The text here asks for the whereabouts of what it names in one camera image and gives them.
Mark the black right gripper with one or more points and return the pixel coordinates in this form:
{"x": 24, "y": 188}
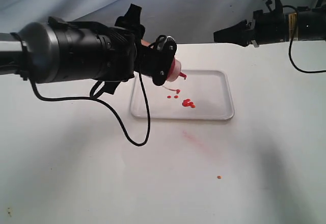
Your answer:
{"x": 262, "y": 29}

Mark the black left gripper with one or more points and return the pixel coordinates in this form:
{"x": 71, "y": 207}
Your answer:
{"x": 120, "y": 51}

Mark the red sauce squeeze bottle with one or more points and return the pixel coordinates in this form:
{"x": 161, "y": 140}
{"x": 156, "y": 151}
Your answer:
{"x": 175, "y": 71}

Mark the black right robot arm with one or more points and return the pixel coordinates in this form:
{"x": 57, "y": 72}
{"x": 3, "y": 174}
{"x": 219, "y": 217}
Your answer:
{"x": 304, "y": 24}

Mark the red sauce drops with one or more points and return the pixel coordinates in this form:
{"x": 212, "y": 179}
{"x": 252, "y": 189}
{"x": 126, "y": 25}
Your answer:
{"x": 185, "y": 103}

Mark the grey backdrop cloth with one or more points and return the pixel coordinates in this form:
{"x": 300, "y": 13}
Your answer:
{"x": 188, "y": 21}

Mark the white rectangular plastic tray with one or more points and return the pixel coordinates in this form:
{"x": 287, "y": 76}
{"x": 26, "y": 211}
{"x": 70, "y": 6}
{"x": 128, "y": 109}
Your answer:
{"x": 208, "y": 89}

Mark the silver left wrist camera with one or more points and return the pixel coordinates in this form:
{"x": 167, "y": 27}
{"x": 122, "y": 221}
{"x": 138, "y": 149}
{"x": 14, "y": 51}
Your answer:
{"x": 155, "y": 60}

